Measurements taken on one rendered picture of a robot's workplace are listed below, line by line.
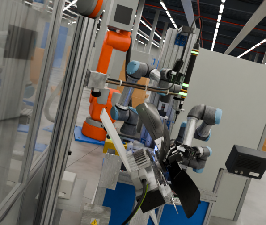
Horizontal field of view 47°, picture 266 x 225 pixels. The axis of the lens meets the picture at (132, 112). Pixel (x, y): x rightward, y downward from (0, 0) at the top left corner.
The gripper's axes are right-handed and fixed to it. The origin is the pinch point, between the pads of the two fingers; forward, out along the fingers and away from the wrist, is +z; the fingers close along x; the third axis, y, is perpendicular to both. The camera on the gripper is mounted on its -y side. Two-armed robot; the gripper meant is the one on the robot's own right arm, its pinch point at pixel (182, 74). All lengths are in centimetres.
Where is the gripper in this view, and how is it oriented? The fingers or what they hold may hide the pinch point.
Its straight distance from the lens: 191.4
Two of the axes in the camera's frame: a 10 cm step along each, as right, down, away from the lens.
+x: -9.5, -2.0, -2.5
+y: -2.5, 9.5, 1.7
